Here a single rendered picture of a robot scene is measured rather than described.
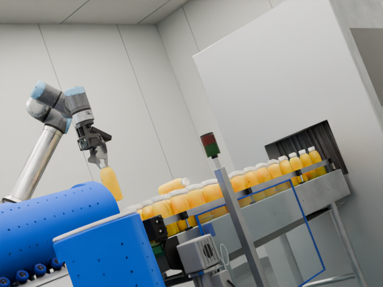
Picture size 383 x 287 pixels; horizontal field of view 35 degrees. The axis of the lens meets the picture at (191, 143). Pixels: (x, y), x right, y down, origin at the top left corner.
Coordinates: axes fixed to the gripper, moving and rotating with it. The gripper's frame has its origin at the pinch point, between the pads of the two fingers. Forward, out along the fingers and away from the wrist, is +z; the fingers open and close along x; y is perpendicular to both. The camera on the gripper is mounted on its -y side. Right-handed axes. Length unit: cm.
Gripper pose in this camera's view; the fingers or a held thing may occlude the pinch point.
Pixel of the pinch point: (104, 164)
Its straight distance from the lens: 269.0
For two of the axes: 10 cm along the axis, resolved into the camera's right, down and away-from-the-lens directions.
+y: -6.3, 1.5, -7.6
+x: 7.0, -3.3, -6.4
